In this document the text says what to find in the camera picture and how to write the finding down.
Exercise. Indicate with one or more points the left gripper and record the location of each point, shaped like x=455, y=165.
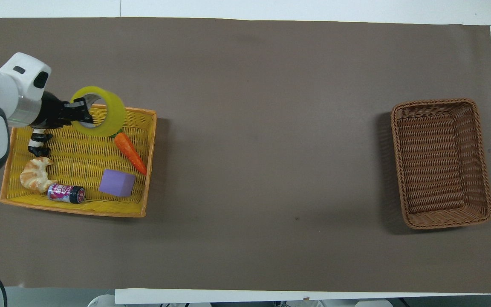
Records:
x=50, y=112

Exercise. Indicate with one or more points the yellow tape roll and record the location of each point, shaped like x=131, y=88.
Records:
x=115, y=115

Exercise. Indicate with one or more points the yellow woven basket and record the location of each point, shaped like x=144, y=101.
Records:
x=79, y=157

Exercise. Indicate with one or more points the brown wicker basket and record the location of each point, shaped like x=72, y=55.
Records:
x=439, y=164

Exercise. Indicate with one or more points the black and white toy figure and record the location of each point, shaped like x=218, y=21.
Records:
x=37, y=145

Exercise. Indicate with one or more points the orange toy carrot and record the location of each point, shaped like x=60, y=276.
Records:
x=130, y=152

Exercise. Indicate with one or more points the toy croissant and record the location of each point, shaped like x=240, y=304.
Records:
x=34, y=175

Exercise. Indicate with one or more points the purple foam block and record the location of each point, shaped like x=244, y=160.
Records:
x=116, y=183

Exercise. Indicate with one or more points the small can with black cap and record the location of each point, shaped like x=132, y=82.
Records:
x=65, y=193

